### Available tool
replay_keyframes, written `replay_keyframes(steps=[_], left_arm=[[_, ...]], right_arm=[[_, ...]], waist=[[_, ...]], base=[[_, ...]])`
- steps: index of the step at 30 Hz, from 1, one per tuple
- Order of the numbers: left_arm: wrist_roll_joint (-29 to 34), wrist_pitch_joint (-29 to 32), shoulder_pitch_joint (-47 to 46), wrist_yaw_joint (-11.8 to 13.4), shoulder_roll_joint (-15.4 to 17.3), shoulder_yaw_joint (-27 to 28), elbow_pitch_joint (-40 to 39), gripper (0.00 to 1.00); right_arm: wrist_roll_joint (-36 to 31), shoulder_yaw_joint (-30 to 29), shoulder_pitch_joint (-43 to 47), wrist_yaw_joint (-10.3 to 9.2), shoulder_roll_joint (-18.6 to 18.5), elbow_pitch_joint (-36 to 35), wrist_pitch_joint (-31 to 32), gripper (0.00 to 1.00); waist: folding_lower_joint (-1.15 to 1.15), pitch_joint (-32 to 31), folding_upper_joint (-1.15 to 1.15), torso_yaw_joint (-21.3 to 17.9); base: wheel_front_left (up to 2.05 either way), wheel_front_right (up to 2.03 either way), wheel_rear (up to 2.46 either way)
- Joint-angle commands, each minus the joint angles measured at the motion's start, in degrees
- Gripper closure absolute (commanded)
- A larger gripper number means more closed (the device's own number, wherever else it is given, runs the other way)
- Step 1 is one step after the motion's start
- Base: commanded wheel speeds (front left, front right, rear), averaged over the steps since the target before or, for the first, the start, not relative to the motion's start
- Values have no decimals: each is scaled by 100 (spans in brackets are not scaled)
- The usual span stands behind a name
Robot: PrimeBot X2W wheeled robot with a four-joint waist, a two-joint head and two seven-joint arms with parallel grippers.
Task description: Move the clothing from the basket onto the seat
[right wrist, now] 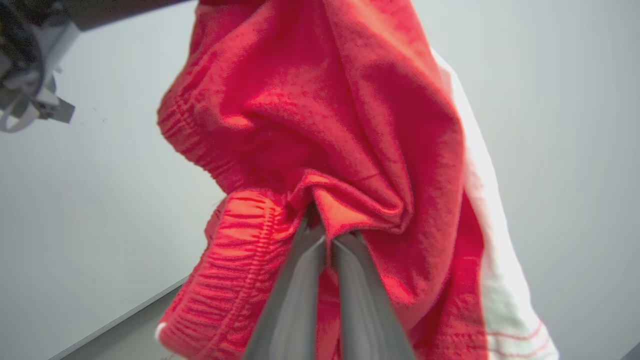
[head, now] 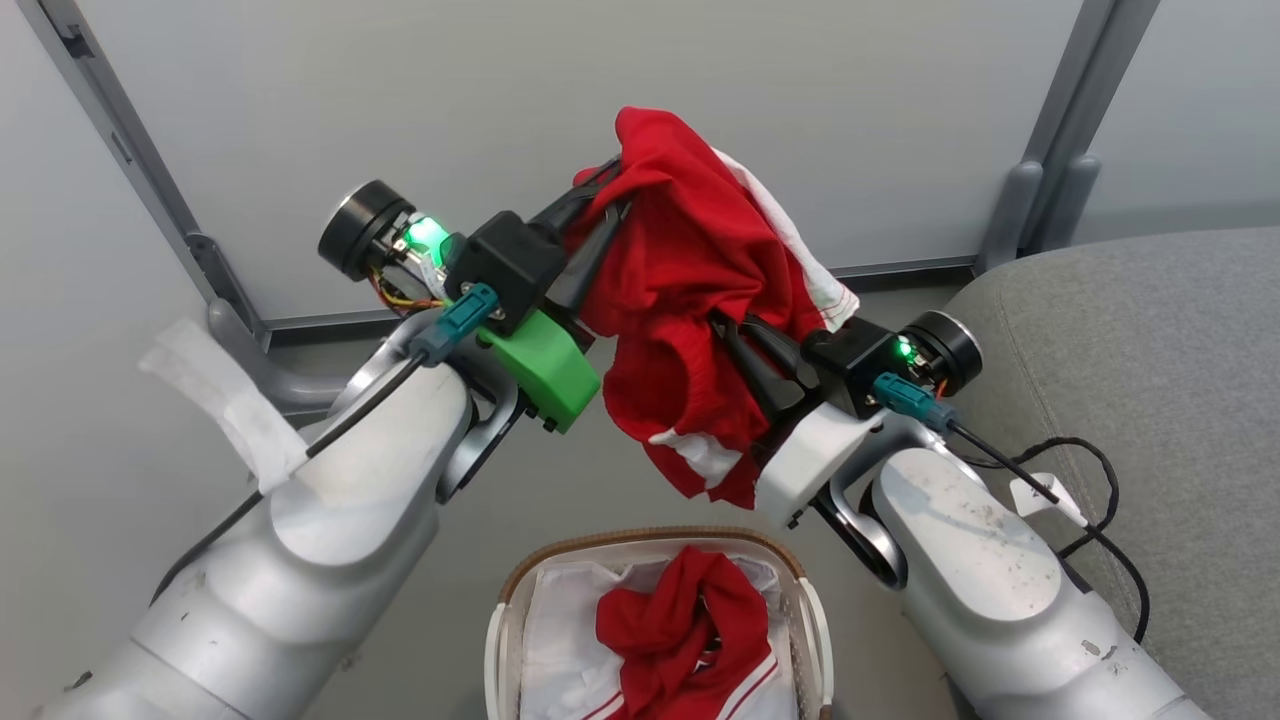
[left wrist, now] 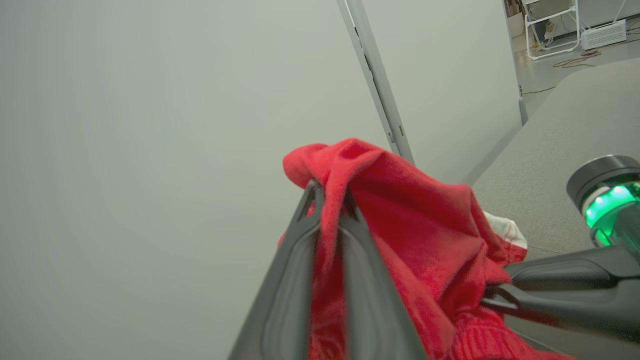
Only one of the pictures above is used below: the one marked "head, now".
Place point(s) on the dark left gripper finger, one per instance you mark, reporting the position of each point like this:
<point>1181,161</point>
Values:
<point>595,255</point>
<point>585,195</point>

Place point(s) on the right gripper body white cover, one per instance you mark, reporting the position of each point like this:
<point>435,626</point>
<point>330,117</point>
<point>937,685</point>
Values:
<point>815,460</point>

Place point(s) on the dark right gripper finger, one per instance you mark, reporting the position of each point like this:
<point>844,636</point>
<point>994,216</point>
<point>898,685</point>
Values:
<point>760,385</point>
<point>785,345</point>

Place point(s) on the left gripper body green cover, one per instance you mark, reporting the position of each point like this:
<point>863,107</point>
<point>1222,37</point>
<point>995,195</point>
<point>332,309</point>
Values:
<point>545,370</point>

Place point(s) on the red jersey with white hem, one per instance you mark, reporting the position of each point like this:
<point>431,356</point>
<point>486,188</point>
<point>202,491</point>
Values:
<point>690,250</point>

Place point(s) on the red jersey with white stripes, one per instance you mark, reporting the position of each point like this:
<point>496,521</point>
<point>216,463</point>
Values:
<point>680,620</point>

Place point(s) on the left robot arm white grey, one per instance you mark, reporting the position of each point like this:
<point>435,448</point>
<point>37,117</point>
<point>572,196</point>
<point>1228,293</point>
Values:
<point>330,540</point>

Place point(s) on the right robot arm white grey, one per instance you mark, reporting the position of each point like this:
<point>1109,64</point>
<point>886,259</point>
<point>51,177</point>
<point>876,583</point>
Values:
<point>980,570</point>

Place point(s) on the white basket with brown rim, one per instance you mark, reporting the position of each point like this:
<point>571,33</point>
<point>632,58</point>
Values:
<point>510,600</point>

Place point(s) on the white cloth basket liner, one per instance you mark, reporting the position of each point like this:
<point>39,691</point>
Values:
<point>560,650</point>

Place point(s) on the grey partition support leg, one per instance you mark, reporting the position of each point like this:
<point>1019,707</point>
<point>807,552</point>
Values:
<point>270,375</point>

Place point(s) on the long white tape strip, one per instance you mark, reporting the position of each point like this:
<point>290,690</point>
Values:
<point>235,400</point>

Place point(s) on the grey fabric sofa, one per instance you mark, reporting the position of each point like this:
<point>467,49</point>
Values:
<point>1150,340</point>

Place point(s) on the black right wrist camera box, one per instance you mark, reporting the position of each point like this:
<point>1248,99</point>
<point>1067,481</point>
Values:
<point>850,360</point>

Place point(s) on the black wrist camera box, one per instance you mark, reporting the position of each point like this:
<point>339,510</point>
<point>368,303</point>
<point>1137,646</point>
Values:
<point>505,265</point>
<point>850,360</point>

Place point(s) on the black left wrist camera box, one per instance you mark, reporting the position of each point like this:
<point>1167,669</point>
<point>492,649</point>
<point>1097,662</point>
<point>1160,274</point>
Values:
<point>505,265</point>

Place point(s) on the grey partition foot bracket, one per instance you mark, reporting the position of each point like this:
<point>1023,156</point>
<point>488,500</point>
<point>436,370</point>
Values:
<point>1010,220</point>
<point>1065,200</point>

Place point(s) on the double grey partition frame post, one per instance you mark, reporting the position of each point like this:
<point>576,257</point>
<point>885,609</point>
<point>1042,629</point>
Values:
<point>1075,100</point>

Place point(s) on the slanted grey partition frame post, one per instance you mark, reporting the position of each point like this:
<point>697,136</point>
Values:
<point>130,150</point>

